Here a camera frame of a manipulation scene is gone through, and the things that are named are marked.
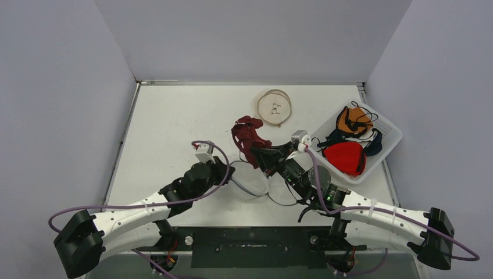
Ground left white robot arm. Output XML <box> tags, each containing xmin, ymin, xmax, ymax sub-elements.
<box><xmin>53</xmin><ymin>156</ymin><xmax>235</xmax><ymax>278</ymax></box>

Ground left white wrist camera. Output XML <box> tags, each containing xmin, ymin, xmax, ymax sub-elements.
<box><xmin>193</xmin><ymin>141</ymin><xmax>214</xmax><ymax>163</ymax></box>

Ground white plastic basket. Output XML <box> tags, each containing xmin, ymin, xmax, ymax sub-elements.
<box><xmin>311</xmin><ymin>99</ymin><xmax>403</xmax><ymax>185</ymax></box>

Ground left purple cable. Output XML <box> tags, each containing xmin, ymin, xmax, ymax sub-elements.
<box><xmin>48</xmin><ymin>140</ymin><xmax>231</xmax><ymax>234</ymax></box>

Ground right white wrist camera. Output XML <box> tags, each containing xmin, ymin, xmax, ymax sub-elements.
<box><xmin>291</xmin><ymin>130</ymin><xmax>312</xmax><ymax>152</ymax></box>

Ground blue-trim mesh laundry bag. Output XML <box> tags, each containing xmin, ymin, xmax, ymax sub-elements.
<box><xmin>227</xmin><ymin>160</ymin><xmax>297</xmax><ymax>207</ymax></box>

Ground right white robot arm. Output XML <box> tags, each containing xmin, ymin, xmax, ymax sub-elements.
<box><xmin>251</xmin><ymin>142</ymin><xmax>455</xmax><ymax>270</ymax></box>

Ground navy blue bra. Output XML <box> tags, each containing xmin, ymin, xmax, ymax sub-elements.
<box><xmin>316</xmin><ymin>128</ymin><xmax>383</xmax><ymax>156</ymax></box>

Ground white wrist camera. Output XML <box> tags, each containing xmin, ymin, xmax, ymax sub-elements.
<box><xmin>291</xmin><ymin>130</ymin><xmax>312</xmax><ymax>152</ymax></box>
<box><xmin>193</xmin><ymin>141</ymin><xmax>214</xmax><ymax>163</ymax></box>

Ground orange bra black straps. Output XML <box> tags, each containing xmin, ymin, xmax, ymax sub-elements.
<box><xmin>335</xmin><ymin>101</ymin><xmax>380</xmax><ymax>140</ymax></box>

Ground maroon satin bra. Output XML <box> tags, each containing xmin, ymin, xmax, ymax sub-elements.
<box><xmin>231</xmin><ymin>116</ymin><xmax>272</xmax><ymax>169</ymax></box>

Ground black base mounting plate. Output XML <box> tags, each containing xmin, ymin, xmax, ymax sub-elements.
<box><xmin>145</xmin><ymin>226</ymin><xmax>366</xmax><ymax>269</ymax></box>

